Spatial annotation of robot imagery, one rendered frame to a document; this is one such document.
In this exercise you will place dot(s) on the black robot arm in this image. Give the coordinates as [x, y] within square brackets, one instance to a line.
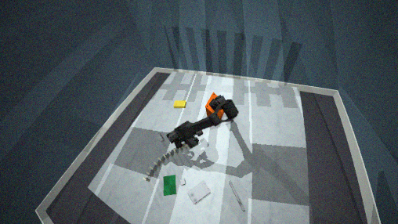
[186, 130]

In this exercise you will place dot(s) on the yellow flat block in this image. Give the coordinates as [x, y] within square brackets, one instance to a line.
[180, 104]

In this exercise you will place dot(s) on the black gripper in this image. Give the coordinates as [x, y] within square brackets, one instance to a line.
[178, 142]

